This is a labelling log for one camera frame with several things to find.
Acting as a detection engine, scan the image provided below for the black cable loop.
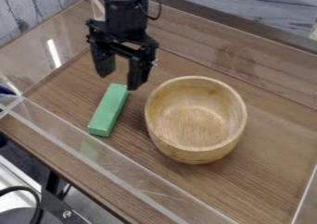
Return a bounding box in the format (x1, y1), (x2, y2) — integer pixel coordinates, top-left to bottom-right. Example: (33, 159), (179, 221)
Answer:
(0, 185), (42, 224)

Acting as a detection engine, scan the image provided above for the green rectangular block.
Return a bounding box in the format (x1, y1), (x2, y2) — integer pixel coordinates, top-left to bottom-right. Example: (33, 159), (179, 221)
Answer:
(88, 83), (128, 137)

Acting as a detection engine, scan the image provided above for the black table leg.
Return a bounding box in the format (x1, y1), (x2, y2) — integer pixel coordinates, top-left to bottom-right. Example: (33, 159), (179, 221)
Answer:
(45, 171), (60, 194)

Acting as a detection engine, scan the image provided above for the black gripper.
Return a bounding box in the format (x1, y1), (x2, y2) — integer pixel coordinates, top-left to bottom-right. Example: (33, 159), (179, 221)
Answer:
(87, 0), (159, 91)

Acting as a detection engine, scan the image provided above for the brown wooden bowl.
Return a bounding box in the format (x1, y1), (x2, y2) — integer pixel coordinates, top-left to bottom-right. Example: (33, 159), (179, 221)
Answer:
(144, 76), (247, 165)

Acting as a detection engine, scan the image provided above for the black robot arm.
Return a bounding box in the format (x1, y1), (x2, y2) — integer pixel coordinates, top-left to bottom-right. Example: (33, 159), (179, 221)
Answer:
(85, 0), (160, 91)

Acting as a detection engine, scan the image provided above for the black metal base plate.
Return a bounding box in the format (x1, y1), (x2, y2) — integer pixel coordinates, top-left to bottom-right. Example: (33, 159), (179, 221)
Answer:
(38, 189), (91, 224)

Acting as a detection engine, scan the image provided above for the blue object at left edge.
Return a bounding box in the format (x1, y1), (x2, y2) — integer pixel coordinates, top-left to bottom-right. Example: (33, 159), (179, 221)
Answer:
(0, 85), (14, 95)

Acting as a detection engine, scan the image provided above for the clear acrylic tray wall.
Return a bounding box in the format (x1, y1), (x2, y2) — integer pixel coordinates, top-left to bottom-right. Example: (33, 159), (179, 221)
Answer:
(0, 0), (317, 224)

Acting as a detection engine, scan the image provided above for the clear acrylic corner bracket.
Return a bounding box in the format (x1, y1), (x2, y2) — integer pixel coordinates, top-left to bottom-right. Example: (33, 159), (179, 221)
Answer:
(91, 0), (105, 21)

